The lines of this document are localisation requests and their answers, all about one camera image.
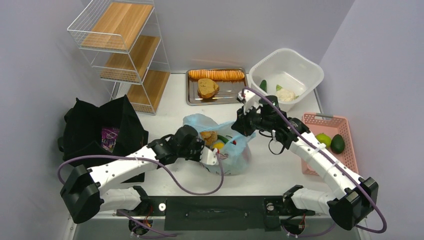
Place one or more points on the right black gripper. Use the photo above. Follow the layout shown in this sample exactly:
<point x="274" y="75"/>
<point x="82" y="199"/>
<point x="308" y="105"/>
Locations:
<point x="242" y="124"/>

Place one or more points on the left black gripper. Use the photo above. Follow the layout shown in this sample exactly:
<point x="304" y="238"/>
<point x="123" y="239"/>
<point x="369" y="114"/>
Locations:
<point x="199" y="145"/>

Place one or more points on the sesame bagel bread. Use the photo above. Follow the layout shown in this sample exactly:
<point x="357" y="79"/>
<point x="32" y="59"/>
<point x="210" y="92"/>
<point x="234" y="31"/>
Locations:
<point x="209" y="137"/>

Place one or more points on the blue printed plastic bag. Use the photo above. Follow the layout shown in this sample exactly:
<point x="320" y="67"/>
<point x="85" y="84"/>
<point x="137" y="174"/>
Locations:
<point x="234" y="158"/>

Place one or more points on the black fabric tote bag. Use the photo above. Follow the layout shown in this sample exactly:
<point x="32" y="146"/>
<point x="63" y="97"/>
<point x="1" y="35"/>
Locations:
<point x="83" y="131"/>

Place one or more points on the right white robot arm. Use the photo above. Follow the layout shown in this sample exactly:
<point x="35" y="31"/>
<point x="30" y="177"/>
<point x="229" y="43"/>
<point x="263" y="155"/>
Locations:
<point x="351" y="198"/>

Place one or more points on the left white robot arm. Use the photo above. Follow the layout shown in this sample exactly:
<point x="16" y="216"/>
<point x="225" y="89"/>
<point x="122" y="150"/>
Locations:
<point x="88" y="191"/>

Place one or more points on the yellow lemon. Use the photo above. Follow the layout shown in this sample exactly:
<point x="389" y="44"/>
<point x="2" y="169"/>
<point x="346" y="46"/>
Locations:
<point x="218" y="145"/>

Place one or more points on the white cauliflower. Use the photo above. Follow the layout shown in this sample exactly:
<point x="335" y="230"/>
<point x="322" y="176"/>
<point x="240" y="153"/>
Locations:
<point x="285" y="95"/>

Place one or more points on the green cucumber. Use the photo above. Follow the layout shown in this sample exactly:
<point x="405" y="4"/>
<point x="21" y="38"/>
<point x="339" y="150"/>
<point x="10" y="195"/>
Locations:
<point x="264" y="86"/>

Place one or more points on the green chili pepper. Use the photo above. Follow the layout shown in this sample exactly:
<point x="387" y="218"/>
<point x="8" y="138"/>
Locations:
<point x="222" y="138"/>

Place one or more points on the white plastic basin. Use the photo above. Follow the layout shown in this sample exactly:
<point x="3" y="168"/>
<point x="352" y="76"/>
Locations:
<point x="286" y="68"/>

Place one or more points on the pink plastic basket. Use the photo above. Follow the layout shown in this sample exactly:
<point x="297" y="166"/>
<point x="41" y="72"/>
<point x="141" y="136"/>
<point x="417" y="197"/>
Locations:
<point x="332" y="125"/>

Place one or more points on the brown bread slice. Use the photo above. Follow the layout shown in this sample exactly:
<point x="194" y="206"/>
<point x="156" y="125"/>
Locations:
<point x="207" y="88"/>

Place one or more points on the steel tray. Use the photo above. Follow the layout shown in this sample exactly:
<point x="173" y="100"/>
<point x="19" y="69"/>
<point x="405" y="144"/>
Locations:
<point x="228" y="90"/>

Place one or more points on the green lime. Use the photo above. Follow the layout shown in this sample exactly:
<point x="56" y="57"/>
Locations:
<point x="324" y="139"/>

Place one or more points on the row of orange crackers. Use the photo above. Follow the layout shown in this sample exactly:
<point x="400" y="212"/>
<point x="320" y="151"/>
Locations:
<point x="220" y="75"/>

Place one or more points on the dark green avocado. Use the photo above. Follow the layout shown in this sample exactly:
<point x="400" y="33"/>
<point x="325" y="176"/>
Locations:
<point x="337" y="144"/>

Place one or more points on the purple snack packet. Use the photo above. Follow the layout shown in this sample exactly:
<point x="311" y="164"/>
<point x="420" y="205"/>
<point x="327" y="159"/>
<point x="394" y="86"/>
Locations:
<point x="109" y="137"/>

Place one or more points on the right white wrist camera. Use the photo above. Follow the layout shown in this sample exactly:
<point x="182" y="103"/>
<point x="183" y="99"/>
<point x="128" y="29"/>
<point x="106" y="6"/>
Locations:
<point x="249" y="100"/>

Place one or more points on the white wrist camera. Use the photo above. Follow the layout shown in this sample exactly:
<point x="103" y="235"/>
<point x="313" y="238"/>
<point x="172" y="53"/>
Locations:
<point x="209" y="156"/>
<point x="249" y="100"/>

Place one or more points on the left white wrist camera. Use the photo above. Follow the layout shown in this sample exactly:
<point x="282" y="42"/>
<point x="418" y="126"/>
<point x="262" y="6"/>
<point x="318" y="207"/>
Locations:
<point x="209" y="156"/>

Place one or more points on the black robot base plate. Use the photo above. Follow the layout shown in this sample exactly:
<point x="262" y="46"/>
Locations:
<point x="216" y="213"/>

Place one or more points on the white wire wooden shelf rack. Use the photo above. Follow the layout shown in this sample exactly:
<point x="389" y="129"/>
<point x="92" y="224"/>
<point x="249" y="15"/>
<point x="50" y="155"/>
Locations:
<point x="122" y="41"/>

